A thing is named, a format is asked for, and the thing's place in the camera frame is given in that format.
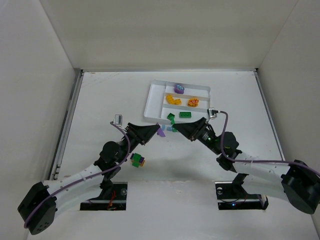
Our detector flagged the purple butterfly wing lego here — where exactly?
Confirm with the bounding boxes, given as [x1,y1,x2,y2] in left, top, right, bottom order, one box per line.
[156,123,166,138]

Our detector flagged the small green lego brick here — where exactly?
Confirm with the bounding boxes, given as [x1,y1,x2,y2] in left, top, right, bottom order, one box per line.
[167,113,175,120]

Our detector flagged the green purple yellow lego cluster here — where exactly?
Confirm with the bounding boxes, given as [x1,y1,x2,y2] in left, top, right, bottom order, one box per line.
[130,153,145,168]

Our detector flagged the yellow orange patterned lego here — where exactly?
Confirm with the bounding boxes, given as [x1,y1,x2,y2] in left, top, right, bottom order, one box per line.
[187,98,199,108]

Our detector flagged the small yellow lego piece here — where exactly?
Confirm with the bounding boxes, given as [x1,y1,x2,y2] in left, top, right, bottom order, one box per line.
[174,98,182,106]

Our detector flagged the yellow long lego brick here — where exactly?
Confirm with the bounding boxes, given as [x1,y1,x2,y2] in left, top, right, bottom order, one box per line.
[166,94,176,105]

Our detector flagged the purple round lego piece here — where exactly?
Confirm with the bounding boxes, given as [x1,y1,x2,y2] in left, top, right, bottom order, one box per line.
[173,84,185,94]

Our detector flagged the green lego plate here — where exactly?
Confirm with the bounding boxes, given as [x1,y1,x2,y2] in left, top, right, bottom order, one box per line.
[170,117,175,125]

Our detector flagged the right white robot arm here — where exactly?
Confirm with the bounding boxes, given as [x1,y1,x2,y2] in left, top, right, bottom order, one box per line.
[173,118,320,215]

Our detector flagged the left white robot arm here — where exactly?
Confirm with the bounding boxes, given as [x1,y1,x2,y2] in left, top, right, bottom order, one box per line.
[17,122,160,235]

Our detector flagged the white divided sorting tray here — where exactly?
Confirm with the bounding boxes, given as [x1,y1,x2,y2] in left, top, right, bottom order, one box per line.
[143,80,211,124]

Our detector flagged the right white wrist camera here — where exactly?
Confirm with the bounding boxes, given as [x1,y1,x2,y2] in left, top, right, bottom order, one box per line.
[207,107,220,121]

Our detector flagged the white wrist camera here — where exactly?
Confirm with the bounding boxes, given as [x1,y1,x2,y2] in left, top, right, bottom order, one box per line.
[113,114,123,126]
[207,107,220,121]

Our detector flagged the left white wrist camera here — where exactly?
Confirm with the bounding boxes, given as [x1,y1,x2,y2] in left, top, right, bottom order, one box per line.
[113,114,123,126]

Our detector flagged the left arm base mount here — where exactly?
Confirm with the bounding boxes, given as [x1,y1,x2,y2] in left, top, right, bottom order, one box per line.
[79,182,128,211]

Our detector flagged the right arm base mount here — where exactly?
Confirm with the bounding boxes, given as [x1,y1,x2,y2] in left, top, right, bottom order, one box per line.
[215,173,269,211]

